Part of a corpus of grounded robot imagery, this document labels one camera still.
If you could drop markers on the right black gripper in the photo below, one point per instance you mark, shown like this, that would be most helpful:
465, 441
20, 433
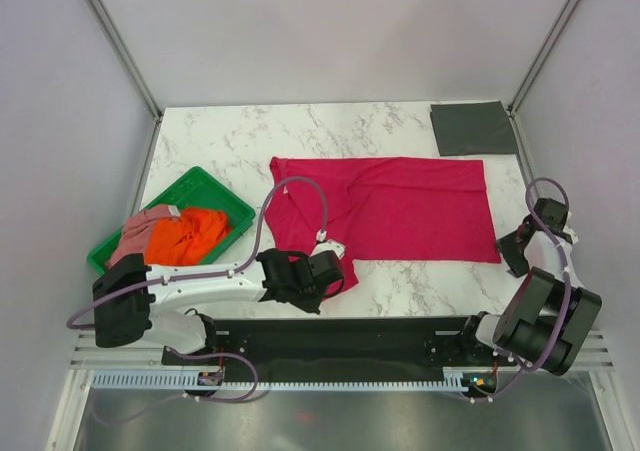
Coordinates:
518, 267

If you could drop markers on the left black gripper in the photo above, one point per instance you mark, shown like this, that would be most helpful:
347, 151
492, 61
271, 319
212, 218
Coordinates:
314, 304

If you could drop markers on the magenta t-shirt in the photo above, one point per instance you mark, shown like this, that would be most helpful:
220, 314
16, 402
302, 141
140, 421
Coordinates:
384, 209

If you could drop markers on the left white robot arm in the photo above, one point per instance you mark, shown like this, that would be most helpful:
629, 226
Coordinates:
136, 301

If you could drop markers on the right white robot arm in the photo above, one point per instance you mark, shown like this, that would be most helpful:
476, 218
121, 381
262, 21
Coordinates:
552, 312

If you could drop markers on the orange t-shirt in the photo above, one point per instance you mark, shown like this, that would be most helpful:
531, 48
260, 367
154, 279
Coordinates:
186, 240

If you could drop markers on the dark grey folded cloth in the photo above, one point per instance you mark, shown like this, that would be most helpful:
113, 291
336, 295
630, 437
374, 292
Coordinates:
473, 129

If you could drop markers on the green plastic tray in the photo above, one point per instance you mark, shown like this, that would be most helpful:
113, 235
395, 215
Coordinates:
195, 188

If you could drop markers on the dusty pink t-shirt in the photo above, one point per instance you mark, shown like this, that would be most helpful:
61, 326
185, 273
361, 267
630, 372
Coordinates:
138, 229

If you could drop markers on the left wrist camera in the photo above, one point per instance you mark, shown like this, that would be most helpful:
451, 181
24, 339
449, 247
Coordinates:
323, 243

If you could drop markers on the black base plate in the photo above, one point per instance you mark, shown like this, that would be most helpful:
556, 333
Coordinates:
351, 348

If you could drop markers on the white slotted cable duct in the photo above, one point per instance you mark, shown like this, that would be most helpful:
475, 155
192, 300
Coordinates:
194, 379

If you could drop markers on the aluminium rail profile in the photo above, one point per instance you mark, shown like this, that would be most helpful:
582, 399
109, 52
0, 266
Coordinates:
139, 355

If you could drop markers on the left aluminium frame post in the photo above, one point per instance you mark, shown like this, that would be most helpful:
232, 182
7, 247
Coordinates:
118, 45

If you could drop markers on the aluminium frame post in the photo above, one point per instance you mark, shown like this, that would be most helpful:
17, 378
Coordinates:
118, 45
549, 43

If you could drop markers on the right aluminium frame post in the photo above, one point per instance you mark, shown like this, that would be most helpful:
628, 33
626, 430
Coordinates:
549, 43

